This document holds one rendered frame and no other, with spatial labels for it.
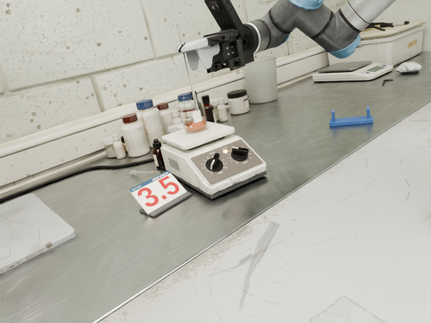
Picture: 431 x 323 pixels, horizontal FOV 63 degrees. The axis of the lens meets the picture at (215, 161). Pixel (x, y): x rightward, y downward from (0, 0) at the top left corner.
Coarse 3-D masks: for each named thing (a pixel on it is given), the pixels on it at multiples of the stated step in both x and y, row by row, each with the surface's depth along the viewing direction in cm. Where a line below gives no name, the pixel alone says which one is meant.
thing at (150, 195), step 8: (168, 176) 67; (152, 184) 65; (160, 184) 65; (168, 184) 66; (176, 184) 66; (136, 192) 62; (144, 192) 63; (152, 192) 64; (160, 192) 64; (168, 192) 65; (176, 192) 65; (144, 200) 62; (152, 200) 62; (160, 200) 63
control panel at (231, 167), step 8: (232, 144) 68; (240, 144) 68; (208, 152) 66; (216, 152) 66; (192, 160) 64; (200, 160) 64; (224, 160) 65; (232, 160) 65; (248, 160) 65; (256, 160) 66; (200, 168) 63; (224, 168) 64; (232, 168) 64; (240, 168) 64; (248, 168) 64; (208, 176) 62; (216, 176) 62; (224, 176) 62
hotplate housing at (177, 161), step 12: (168, 144) 74; (204, 144) 69; (216, 144) 68; (168, 156) 73; (180, 156) 67; (192, 156) 65; (168, 168) 75; (180, 168) 69; (192, 168) 63; (252, 168) 65; (264, 168) 66; (180, 180) 72; (192, 180) 65; (204, 180) 62; (228, 180) 62; (240, 180) 63; (252, 180) 65; (204, 192) 63; (216, 192) 62
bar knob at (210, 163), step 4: (216, 156) 63; (208, 160) 64; (212, 160) 62; (216, 160) 62; (220, 160) 64; (208, 164) 63; (212, 164) 62; (216, 164) 63; (220, 164) 64; (208, 168) 63; (212, 168) 62; (216, 168) 63; (220, 168) 63
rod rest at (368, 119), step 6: (366, 108) 85; (330, 120) 88; (336, 120) 87; (342, 120) 86; (348, 120) 85; (354, 120) 84; (360, 120) 84; (366, 120) 83; (372, 120) 83; (330, 126) 87
